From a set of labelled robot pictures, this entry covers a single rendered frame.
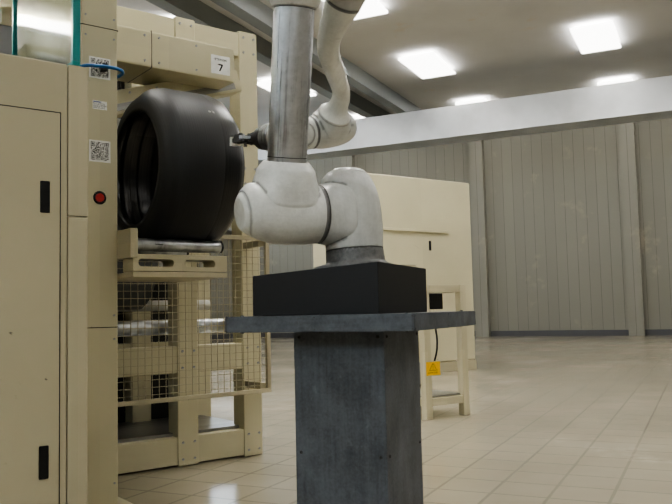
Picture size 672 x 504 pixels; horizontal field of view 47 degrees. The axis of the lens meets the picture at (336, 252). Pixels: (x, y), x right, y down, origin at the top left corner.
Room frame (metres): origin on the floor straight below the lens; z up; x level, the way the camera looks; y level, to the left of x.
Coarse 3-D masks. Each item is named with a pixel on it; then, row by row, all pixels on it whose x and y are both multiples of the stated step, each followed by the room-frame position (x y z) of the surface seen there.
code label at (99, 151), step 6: (90, 144) 2.59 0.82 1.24; (96, 144) 2.60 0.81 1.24; (102, 144) 2.61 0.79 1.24; (108, 144) 2.63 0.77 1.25; (90, 150) 2.59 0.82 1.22; (96, 150) 2.60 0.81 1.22; (102, 150) 2.61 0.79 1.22; (108, 150) 2.63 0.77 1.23; (90, 156) 2.59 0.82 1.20; (96, 156) 2.60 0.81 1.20; (102, 156) 2.61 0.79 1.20; (108, 156) 2.63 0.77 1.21; (108, 162) 2.63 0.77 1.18
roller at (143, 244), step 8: (144, 240) 2.63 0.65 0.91; (152, 240) 2.65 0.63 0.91; (160, 240) 2.67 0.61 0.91; (168, 240) 2.68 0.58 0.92; (176, 240) 2.70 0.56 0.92; (184, 240) 2.72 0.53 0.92; (192, 240) 2.75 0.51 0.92; (200, 240) 2.77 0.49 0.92; (144, 248) 2.63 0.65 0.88; (152, 248) 2.65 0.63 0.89; (160, 248) 2.66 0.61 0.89; (168, 248) 2.68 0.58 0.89; (176, 248) 2.70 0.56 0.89; (184, 248) 2.72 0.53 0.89; (192, 248) 2.74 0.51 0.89; (200, 248) 2.75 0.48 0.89; (208, 248) 2.77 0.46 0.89; (216, 248) 2.79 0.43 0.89
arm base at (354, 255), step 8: (344, 248) 1.98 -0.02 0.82; (352, 248) 1.98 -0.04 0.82; (360, 248) 1.98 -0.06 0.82; (368, 248) 1.98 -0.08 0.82; (376, 248) 2.00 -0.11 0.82; (328, 256) 2.02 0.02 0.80; (336, 256) 1.99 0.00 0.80; (344, 256) 1.98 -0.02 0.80; (352, 256) 1.97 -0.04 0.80; (360, 256) 1.97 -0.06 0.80; (368, 256) 1.98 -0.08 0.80; (376, 256) 2.00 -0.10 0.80; (384, 256) 2.04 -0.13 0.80; (328, 264) 1.99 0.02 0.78; (336, 264) 1.98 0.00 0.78; (344, 264) 1.97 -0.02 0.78
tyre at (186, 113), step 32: (160, 96) 2.67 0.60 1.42; (192, 96) 2.73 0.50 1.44; (128, 128) 2.88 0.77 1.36; (160, 128) 2.61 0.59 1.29; (192, 128) 2.60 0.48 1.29; (224, 128) 2.69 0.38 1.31; (128, 160) 3.04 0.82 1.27; (160, 160) 2.60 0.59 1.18; (192, 160) 2.58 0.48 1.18; (224, 160) 2.66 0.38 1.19; (128, 192) 3.05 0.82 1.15; (160, 192) 2.61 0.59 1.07; (192, 192) 2.61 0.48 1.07; (224, 192) 2.68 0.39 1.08; (128, 224) 2.81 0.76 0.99; (160, 224) 2.66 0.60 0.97; (192, 224) 2.69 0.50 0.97; (224, 224) 2.76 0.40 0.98
